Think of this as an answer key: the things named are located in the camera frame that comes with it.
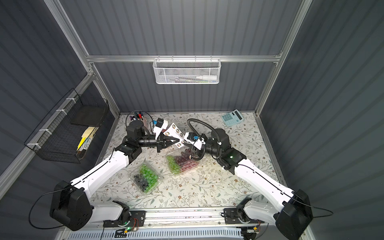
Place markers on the white wire mesh basket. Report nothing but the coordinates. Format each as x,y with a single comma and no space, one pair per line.
181,73

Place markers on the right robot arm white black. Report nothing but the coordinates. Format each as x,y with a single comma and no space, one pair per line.
286,209

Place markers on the clear box red green grapes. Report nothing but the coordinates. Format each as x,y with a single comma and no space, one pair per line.
180,160

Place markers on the yellow sticky notes pad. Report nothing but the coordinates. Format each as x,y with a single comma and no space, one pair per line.
87,138

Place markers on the light blue calculator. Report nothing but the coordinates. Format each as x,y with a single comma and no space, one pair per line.
233,118

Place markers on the clear box green black grapes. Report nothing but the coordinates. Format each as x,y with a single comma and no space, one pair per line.
146,178

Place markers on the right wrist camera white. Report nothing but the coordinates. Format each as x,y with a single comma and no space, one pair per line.
192,138

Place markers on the aluminium front rail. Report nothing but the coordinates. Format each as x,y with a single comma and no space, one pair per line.
186,216

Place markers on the black notebook in basket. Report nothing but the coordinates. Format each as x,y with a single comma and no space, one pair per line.
89,116

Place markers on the white marker in basket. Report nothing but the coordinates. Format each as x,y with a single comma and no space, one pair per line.
206,78

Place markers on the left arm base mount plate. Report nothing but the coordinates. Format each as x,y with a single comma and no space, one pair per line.
127,219

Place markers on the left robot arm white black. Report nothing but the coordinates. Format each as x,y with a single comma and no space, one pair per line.
71,201

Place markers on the pink pen cup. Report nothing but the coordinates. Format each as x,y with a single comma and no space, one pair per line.
139,116

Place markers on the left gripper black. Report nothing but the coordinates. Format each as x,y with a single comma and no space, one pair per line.
160,142

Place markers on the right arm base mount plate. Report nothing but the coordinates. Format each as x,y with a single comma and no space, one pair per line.
234,216

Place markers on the black wire wall basket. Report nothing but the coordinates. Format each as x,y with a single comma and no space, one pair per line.
57,140

